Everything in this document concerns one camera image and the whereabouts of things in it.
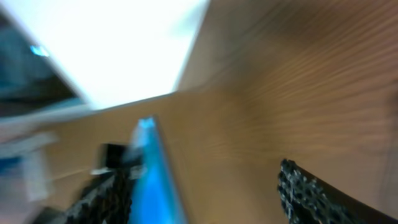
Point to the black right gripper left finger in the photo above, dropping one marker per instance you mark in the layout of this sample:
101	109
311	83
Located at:
107	198

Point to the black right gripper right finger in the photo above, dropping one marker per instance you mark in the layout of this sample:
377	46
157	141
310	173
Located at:
306	199

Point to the blue smartphone lit screen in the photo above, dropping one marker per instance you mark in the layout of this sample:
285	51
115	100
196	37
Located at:
155	197

